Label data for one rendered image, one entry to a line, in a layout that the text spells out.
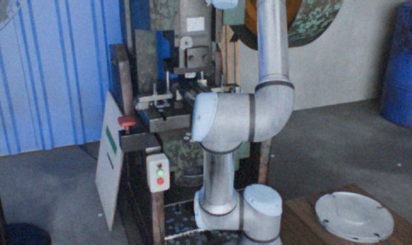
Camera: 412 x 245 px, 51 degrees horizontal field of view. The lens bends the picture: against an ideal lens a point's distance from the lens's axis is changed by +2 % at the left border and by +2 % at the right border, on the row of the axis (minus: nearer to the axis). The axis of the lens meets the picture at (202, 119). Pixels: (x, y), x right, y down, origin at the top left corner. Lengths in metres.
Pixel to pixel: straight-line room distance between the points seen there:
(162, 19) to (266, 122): 0.80
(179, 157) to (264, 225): 0.56
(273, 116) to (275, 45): 0.19
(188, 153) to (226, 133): 0.79
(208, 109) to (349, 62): 2.97
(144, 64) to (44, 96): 1.13
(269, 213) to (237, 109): 0.44
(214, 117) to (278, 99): 0.15
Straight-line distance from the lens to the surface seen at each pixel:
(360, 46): 3.88
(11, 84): 2.96
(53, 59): 2.92
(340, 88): 3.90
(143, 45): 1.97
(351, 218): 1.82
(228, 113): 0.96
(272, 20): 1.12
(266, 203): 1.29
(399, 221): 1.92
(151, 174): 1.61
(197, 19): 1.74
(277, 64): 1.05
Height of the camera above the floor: 1.42
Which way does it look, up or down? 24 degrees down
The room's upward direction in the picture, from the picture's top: straight up
